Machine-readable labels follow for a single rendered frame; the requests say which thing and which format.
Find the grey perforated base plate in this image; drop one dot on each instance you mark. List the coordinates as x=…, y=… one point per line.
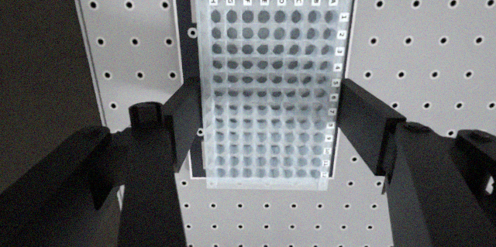
x=433, y=61

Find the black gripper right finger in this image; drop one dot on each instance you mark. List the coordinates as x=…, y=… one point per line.
x=430, y=204

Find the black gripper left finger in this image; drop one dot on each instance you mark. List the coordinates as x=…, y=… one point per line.
x=54, y=205

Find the white well plate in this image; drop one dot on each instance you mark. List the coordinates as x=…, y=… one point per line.
x=270, y=73

